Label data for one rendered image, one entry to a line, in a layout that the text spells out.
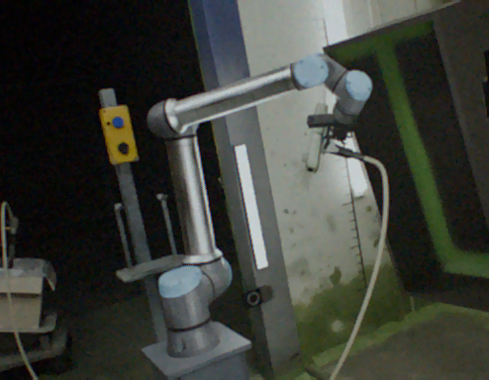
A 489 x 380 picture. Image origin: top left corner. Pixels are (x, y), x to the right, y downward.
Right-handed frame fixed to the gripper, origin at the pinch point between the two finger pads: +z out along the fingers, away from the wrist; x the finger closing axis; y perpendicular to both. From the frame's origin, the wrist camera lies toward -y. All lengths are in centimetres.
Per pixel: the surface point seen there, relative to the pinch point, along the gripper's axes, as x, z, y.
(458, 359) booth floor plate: -36, 92, 102
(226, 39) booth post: 75, 32, -47
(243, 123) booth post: 46, 56, -30
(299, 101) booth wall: 70, 56, -4
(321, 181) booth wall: 42, 81, 18
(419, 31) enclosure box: 64, -12, 32
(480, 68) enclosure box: 26, -33, 47
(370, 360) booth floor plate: -37, 117, 65
